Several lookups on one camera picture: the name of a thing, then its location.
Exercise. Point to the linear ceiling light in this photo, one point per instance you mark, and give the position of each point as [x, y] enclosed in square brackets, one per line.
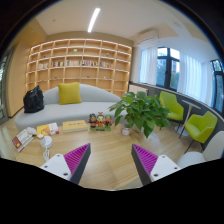
[93, 19]

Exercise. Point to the yellow book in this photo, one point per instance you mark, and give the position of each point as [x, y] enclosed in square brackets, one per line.
[70, 126]

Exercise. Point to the white sheer curtain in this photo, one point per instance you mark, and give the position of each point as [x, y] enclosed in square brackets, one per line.
[195, 79]
[148, 66]

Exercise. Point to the white chair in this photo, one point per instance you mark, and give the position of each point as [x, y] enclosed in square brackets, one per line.
[213, 151]

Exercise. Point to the colourful cartoon figurines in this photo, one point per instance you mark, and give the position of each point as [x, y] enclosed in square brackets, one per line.
[100, 122]

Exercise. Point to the white plant pot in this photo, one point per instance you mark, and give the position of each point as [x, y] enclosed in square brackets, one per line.
[125, 130]

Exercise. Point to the green potted plant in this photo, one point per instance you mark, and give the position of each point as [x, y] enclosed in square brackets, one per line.
[141, 111]

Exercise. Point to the black bag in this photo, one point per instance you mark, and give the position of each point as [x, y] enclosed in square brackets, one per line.
[33, 100]

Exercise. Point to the wooden bookshelf wall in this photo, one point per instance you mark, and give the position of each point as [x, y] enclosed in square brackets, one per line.
[94, 62]

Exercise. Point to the far lime green chair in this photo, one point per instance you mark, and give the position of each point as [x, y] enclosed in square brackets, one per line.
[176, 111]

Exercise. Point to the lime green chair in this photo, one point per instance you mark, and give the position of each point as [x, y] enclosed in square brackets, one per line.
[176, 111]
[201, 127]

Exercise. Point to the white air conditioner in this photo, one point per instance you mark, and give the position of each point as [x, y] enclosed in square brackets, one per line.
[149, 35]

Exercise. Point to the yellow-green cushion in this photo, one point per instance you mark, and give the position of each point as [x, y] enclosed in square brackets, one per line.
[69, 93]

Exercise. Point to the white sheer curtain right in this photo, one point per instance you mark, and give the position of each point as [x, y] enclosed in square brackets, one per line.
[195, 79]

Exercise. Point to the white sheer curtain left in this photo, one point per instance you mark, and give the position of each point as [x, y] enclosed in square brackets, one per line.
[148, 66]

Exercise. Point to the red and white open book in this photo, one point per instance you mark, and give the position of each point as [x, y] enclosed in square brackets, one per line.
[23, 138]

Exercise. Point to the light grey curved sofa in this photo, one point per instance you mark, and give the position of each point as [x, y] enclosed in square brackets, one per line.
[94, 100]

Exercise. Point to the near lime green chair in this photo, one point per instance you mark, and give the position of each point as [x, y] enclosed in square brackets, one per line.
[201, 127]

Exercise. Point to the white round charger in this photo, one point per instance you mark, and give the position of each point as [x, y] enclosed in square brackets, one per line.
[46, 142]

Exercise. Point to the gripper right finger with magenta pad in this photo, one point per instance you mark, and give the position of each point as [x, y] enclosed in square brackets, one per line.
[151, 167]

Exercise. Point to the small round white table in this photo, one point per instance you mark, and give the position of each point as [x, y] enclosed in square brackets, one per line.
[180, 129]

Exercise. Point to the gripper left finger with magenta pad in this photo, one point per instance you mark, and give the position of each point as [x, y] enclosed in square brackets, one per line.
[69, 166]

